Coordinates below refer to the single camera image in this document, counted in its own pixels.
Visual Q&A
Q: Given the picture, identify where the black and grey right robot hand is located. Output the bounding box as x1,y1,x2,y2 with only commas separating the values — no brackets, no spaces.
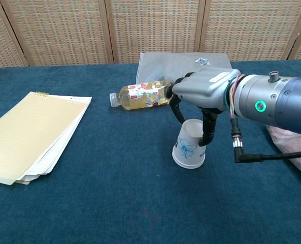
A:
166,68,242,147

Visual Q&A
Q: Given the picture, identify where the white paper cup blue flower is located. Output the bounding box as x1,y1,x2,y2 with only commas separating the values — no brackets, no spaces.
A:
172,118,207,166
173,157,206,169

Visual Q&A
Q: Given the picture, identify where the grey padded mailer bag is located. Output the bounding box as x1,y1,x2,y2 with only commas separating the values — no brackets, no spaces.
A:
136,52,234,85

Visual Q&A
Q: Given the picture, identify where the clear bottle with yellow drink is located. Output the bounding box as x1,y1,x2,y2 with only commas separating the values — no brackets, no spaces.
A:
109,80,174,111

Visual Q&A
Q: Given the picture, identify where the blue table cloth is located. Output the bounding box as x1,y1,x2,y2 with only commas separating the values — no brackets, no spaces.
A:
0,59,301,244

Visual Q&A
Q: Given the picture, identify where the yellow lined spiral notepad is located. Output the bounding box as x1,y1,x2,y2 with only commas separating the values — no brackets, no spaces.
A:
0,90,89,186

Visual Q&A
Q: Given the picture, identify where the black robot cable with connector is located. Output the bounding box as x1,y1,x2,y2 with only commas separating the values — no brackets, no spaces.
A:
230,118,301,164

